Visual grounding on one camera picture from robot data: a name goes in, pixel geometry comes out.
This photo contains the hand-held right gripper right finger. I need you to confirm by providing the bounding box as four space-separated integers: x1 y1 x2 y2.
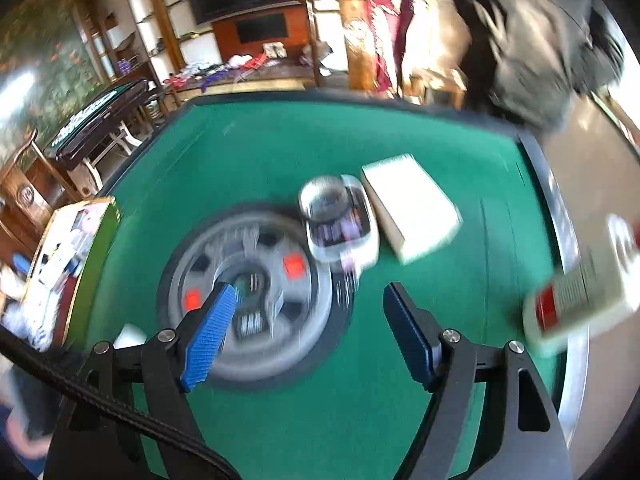
382 281 573 480

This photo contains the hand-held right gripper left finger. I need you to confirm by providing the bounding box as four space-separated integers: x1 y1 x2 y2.
45 281 240 480

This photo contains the round grey table control panel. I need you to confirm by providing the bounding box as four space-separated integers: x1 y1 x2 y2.
157 205 356 393

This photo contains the white flat box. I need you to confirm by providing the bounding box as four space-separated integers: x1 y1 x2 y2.
361 154 463 266

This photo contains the clear case with purple print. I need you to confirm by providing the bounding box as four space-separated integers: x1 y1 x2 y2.
298 174 381 273

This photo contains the large white bottle red label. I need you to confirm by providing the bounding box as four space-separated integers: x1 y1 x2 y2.
522 214 640 356

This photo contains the carved wooden armchair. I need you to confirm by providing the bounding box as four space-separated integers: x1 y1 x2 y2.
0 130 76 241

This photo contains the dark mahjong table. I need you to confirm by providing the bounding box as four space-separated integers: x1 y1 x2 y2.
44 79 156 186

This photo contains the low wooden bench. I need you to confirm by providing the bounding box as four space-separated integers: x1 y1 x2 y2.
165 57 306 93

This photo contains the red cloth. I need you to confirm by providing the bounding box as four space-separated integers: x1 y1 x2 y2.
365 0 416 93

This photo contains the wooden chair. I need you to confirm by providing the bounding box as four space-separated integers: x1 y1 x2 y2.
291 0 416 96

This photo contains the wooden television cabinet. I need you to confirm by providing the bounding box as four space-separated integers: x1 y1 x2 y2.
212 2 313 68

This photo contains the black braided cable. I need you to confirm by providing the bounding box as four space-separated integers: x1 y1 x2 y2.
0 325 241 480

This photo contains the green landscape wall painting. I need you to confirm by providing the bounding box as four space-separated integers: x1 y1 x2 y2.
0 0 101 146

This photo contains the wooden wall shelf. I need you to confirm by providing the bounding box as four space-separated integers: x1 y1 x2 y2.
75 0 181 86

